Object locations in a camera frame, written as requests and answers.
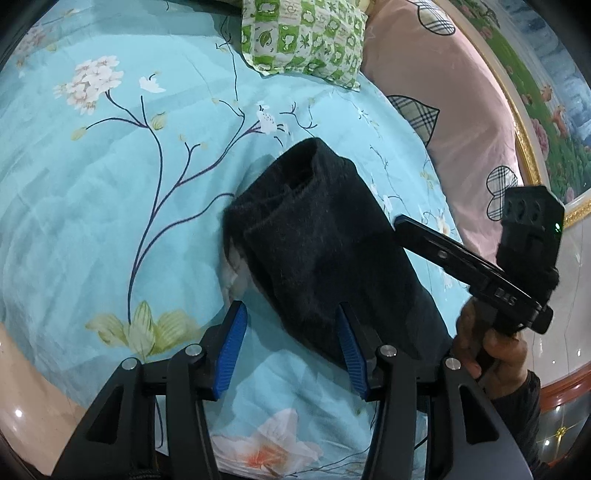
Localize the person's right forearm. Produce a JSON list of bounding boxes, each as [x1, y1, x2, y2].
[[489, 369, 552, 480]]

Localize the gold-framed floral headboard painting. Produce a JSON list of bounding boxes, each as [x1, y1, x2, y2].
[[434, 0, 591, 228]]

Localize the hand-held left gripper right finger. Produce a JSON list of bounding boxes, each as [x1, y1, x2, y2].
[[335, 302, 532, 480]]

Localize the black pants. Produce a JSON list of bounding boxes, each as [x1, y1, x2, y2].
[[222, 137, 455, 384]]

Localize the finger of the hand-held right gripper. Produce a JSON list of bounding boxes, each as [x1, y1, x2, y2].
[[394, 215, 507, 287]]

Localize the green checkered pillow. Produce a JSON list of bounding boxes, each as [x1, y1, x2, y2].
[[241, 0, 369, 90]]

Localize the wooden bed frame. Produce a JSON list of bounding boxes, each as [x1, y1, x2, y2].
[[538, 367, 591, 412]]

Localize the blue floral bed sheet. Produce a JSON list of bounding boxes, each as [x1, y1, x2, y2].
[[0, 0, 462, 480]]

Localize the person's right hand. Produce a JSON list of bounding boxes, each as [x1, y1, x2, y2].
[[450, 300, 530, 400]]

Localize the pink pillow with hearts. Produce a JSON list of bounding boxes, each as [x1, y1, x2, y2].
[[360, 0, 525, 259]]

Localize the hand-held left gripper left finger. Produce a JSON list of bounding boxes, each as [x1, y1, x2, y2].
[[58, 300, 249, 480]]

